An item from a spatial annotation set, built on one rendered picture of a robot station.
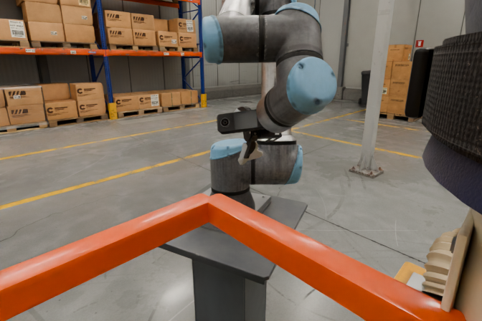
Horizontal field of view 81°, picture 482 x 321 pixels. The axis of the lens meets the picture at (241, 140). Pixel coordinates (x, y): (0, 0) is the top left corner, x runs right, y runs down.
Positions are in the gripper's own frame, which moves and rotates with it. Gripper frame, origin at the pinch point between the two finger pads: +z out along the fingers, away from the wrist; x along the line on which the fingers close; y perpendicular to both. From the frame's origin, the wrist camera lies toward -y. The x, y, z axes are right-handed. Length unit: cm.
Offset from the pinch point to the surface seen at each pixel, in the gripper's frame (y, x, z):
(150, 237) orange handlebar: -27, -21, -50
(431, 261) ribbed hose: 0, -27, -50
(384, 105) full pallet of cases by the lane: 554, 182, 400
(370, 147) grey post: 247, 34, 184
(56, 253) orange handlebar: -33, -21, -51
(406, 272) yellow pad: 1, -29, -46
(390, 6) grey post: 238, 172, 106
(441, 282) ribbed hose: -1, -29, -52
